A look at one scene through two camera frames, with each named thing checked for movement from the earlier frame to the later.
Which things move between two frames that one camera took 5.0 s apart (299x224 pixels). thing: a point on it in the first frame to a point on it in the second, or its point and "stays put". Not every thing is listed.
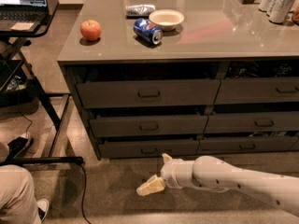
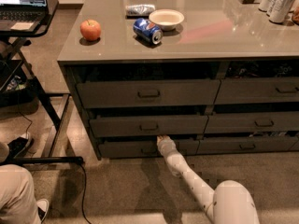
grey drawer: (147, 148) stays put
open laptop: (22, 7) stays put
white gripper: (170, 174) to (164, 146)
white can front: (281, 7) stays put
